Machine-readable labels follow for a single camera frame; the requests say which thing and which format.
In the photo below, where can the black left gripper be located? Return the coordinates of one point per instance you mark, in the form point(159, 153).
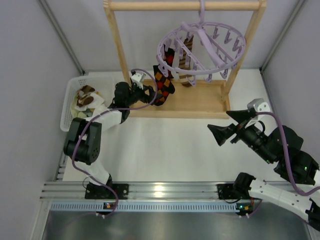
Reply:
point(141, 92)

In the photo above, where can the purple round clip hanger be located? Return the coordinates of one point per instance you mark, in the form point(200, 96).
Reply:
point(217, 48)

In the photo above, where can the pale green sock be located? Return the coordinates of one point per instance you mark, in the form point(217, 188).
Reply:
point(75, 113)

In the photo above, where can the aluminium mounting rail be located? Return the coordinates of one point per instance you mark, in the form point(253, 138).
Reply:
point(153, 191)

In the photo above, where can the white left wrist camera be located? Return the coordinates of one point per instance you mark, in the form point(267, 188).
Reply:
point(137, 78)

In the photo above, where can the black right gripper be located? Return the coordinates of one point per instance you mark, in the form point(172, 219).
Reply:
point(236, 131)

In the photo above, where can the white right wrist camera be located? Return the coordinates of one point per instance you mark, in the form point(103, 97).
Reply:
point(257, 105)

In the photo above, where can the white slotted cable duct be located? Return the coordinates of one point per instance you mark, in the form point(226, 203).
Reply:
point(127, 206)

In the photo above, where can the red black argyle sock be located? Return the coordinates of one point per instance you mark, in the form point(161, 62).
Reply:
point(165, 86)

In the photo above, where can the white plastic basket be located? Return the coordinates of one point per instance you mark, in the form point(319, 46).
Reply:
point(104, 85)

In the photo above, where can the grey sock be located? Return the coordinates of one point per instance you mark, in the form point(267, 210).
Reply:
point(88, 113)

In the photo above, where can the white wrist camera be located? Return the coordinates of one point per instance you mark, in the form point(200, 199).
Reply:
point(137, 78)
point(257, 105)

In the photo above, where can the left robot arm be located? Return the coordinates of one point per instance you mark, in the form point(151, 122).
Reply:
point(83, 140)

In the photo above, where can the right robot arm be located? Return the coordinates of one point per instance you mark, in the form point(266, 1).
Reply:
point(283, 147)

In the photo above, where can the brown striped sock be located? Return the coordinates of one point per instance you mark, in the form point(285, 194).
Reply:
point(83, 95)
point(188, 42)

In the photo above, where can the wooden hanger rack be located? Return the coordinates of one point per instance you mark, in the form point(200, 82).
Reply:
point(204, 99)

